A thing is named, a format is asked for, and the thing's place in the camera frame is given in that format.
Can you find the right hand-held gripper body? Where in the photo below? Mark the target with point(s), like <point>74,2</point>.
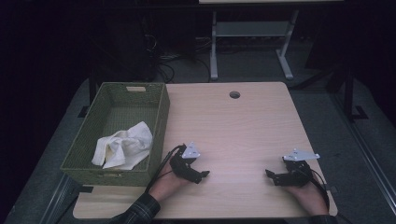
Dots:
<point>297,174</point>

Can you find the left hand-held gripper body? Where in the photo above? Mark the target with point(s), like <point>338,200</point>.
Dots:
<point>182,165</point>

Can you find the white cloth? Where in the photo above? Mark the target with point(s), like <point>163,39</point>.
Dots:
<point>124,146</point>

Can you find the green woven basket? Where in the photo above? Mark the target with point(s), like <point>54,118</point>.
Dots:
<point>115,105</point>

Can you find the person's left hand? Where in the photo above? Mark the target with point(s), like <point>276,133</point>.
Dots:
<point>168,185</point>

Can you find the person's right hand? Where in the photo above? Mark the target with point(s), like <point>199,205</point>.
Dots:
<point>308,197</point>

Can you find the black metal stand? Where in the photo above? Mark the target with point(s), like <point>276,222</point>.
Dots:
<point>348,93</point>

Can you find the metal floor rail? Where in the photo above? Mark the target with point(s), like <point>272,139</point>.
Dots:
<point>367,149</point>
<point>57,199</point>

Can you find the grey metal table frame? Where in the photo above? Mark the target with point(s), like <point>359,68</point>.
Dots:
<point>249,29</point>

